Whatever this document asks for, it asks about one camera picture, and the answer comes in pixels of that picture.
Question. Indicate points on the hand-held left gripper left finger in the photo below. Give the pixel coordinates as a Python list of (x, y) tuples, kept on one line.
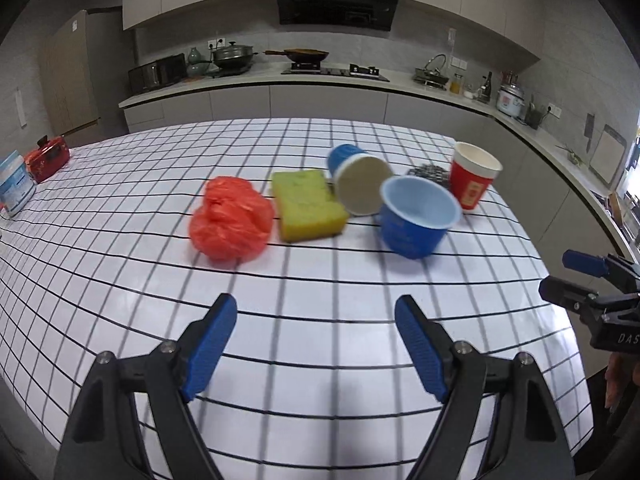
[(210, 345)]

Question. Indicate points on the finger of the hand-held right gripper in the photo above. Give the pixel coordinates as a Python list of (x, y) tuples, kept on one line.
[(565, 291), (582, 261)]

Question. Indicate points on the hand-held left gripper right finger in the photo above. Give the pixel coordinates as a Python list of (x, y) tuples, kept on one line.
[(420, 345)]

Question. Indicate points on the blue plastic cup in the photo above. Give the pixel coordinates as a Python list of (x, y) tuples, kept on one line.
[(410, 235)]

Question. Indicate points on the red plastic bag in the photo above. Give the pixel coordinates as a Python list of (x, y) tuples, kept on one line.
[(230, 220)]

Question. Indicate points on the red paper cup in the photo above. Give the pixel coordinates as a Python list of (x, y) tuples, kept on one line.
[(467, 190)]

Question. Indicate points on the yellow sponge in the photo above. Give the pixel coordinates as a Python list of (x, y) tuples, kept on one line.
[(305, 205)]

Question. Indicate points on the ribbed blue paper cup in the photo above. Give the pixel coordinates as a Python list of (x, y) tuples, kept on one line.
[(362, 185)]

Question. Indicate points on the steel wool scourer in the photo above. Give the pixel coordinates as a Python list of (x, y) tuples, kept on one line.
[(430, 174)]

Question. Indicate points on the person's right hand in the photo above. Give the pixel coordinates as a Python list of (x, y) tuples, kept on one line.
[(615, 377)]

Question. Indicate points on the beige cutting board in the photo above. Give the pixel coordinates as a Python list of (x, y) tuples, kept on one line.
[(607, 155)]

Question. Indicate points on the white checked tablecloth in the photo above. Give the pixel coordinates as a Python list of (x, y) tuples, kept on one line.
[(325, 285)]

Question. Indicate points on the hanging cleaver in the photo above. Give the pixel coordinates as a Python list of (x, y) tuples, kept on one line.
[(590, 130)]

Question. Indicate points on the dark utensil holder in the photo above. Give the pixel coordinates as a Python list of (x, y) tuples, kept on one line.
[(535, 119)]

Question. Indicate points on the white rice cooker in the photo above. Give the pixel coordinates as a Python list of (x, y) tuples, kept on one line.
[(510, 100)]

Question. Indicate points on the dark wine bottle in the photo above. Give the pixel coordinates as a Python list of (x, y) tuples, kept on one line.
[(485, 91)]

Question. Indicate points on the white blue tub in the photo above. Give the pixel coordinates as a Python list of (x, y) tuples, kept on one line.
[(15, 185)]

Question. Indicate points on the beige lower cabinets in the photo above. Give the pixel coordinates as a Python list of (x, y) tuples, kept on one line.
[(325, 102)]

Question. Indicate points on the black toaster oven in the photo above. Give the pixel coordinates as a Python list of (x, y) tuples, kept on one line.
[(156, 74)]

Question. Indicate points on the green ceramic vase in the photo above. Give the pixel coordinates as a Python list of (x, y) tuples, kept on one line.
[(197, 65)]

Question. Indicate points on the black gas stove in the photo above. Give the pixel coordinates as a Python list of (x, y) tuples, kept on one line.
[(335, 72)]

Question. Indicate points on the grey pot with lid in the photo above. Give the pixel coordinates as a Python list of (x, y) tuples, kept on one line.
[(232, 56)]

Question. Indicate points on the beige refrigerator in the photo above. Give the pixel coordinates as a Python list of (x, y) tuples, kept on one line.
[(75, 80)]

